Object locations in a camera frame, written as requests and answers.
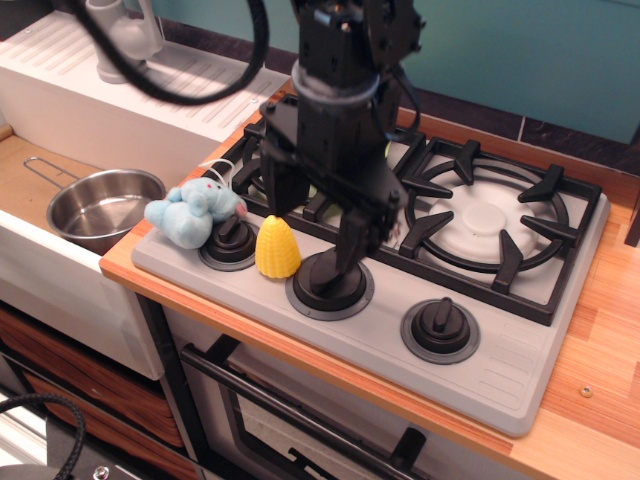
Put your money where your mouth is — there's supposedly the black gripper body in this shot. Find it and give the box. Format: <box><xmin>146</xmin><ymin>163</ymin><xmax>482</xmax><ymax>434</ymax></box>
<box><xmin>258</xmin><ymin>94</ymin><xmax>407</xmax><ymax>226</ymax></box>

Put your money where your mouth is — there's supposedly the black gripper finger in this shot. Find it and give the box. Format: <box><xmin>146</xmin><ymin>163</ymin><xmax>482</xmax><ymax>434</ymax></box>
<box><xmin>336</xmin><ymin>209</ymin><xmax>397</xmax><ymax>274</ymax></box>
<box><xmin>260</xmin><ymin>149</ymin><xmax>310</xmax><ymax>216</ymax></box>

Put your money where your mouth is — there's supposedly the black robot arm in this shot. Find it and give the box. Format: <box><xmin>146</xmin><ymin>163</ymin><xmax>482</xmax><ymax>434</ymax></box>
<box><xmin>260</xmin><ymin>1</ymin><xmax>426</xmax><ymax>280</ymax></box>

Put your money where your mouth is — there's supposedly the yellow toy corn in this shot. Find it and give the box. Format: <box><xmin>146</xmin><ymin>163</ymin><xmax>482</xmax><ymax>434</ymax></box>
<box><xmin>255</xmin><ymin>215</ymin><xmax>302</xmax><ymax>279</ymax></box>

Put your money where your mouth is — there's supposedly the lime green plate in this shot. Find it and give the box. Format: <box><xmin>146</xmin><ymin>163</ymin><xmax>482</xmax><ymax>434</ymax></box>
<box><xmin>304</xmin><ymin>141</ymin><xmax>402</xmax><ymax>226</ymax></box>

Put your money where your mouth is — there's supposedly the left black burner grate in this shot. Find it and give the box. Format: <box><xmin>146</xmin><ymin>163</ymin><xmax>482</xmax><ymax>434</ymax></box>
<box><xmin>227</xmin><ymin>94</ymin><xmax>429</xmax><ymax>251</ymax></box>

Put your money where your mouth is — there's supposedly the black burner grate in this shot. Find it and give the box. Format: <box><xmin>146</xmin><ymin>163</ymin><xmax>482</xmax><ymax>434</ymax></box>
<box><xmin>227</xmin><ymin>94</ymin><xmax>429</xmax><ymax>251</ymax></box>
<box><xmin>374</xmin><ymin>139</ymin><xmax>610</xmax><ymax>326</ymax></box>

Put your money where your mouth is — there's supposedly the middle black stove knob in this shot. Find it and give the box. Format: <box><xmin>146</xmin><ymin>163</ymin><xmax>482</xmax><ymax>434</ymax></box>
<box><xmin>285</xmin><ymin>248</ymin><xmax>375</xmax><ymax>322</ymax></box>

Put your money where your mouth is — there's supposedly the black stove knob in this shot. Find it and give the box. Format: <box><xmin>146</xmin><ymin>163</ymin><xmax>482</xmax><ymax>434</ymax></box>
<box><xmin>198</xmin><ymin>216</ymin><xmax>258</xmax><ymax>272</ymax></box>
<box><xmin>285</xmin><ymin>248</ymin><xmax>375</xmax><ymax>322</ymax></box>
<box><xmin>400</xmin><ymin>297</ymin><xmax>481</xmax><ymax>365</ymax></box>

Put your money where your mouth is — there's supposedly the left black stove knob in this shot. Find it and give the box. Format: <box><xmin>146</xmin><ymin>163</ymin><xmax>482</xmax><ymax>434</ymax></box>
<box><xmin>198</xmin><ymin>216</ymin><xmax>258</xmax><ymax>272</ymax></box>

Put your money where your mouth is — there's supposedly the blue plush elephant toy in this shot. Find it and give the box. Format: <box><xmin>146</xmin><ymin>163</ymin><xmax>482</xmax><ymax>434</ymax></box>
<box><xmin>144</xmin><ymin>177</ymin><xmax>248</xmax><ymax>250</ymax></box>

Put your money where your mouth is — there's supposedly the grey toy stove top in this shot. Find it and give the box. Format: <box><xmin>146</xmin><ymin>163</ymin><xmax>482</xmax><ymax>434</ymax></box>
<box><xmin>132</xmin><ymin>125</ymin><xmax>610</xmax><ymax>436</ymax></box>

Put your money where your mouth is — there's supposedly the right black stove knob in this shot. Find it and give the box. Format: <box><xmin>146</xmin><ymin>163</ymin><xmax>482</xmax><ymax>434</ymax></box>
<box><xmin>400</xmin><ymin>297</ymin><xmax>481</xmax><ymax>365</ymax></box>

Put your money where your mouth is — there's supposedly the right black burner grate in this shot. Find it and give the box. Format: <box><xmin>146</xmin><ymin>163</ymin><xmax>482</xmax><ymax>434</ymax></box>
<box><xmin>374</xmin><ymin>139</ymin><xmax>610</xmax><ymax>326</ymax></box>

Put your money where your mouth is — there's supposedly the white toy sink unit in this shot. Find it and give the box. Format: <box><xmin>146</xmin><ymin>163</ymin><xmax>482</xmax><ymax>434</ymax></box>
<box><xmin>1</xmin><ymin>11</ymin><xmax>286</xmax><ymax>380</ymax></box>

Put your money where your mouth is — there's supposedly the grey toy faucet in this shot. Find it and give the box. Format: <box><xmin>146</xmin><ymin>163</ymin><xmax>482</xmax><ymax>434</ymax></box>
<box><xmin>84</xmin><ymin>0</ymin><xmax>164</xmax><ymax>71</ymax></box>

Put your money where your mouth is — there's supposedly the steel pot with handle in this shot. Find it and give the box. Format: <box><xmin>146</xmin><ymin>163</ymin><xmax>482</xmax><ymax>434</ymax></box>
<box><xmin>23</xmin><ymin>157</ymin><xmax>166</xmax><ymax>255</ymax></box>

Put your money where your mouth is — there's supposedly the black oven door handle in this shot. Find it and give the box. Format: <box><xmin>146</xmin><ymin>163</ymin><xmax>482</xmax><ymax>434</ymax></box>
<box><xmin>180</xmin><ymin>335</ymin><xmax>426</xmax><ymax>479</ymax></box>

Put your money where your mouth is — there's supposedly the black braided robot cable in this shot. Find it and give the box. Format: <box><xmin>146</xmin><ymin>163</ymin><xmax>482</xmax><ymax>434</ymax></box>
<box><xmin>64</xmin><ymin>0</ymin><xmax>271</xmax><ymax>107</ymax></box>

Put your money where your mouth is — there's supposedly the black cable bottom left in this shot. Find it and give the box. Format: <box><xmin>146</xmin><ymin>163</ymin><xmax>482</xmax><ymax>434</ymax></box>
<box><xmin>0</xmin><ymin>392</ymin><xmax>87</xmax><ymax>480</ymax></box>

